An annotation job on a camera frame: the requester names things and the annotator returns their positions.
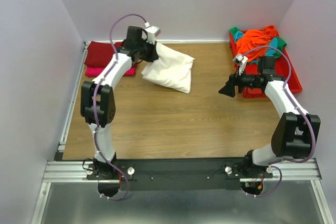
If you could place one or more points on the green t-shirt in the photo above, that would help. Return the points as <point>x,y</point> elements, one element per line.
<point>281,42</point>

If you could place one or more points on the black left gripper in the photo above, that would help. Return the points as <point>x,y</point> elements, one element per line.
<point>154,55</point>

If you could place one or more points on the orange t-shirt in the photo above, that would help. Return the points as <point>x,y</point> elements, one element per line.
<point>252,43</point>

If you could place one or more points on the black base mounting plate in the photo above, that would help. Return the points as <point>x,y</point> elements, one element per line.
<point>143,183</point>

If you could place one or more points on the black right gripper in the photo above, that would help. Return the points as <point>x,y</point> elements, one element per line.
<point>229,89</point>

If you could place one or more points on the pink folded t-shirt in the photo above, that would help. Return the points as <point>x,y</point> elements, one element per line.
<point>94,72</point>

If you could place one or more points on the red plastic bin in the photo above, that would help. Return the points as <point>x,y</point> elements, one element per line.
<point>281,68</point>

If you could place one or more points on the aluminium left side rail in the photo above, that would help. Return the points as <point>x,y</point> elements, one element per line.
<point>65,130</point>

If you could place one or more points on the dark red folded t-shirt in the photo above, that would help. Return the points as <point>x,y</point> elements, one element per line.
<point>98,54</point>

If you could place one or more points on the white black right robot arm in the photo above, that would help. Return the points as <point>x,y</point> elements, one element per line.
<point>295,137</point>

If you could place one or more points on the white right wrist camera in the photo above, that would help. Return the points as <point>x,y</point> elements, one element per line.
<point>241,61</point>

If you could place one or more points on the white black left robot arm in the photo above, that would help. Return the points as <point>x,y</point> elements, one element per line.
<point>97,104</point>

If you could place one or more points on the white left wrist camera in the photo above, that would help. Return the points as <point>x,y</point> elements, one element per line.
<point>152,32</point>

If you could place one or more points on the teal t-shirt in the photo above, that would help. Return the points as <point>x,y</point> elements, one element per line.
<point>270,52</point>

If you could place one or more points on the white t-shirt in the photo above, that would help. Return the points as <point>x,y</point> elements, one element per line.
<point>172,69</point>

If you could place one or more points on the aluminium frame rail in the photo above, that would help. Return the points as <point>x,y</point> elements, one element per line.
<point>75,171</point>

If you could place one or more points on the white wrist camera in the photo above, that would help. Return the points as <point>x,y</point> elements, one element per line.
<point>241,61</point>
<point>152,32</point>

